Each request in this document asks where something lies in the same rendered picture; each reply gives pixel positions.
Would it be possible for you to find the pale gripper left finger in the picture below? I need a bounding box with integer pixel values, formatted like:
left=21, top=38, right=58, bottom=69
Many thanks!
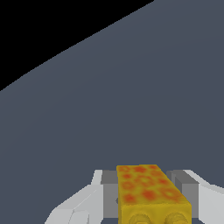
left=44, top=169, right=120, bottom=224

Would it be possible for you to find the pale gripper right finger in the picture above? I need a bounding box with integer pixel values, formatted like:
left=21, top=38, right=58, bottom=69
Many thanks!
left=165, top=169, right=224, bottom=224

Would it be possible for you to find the yellow block with orange spots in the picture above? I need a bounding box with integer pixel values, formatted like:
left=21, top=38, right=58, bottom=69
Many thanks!
left=115, top=164, right=193, bottom=224

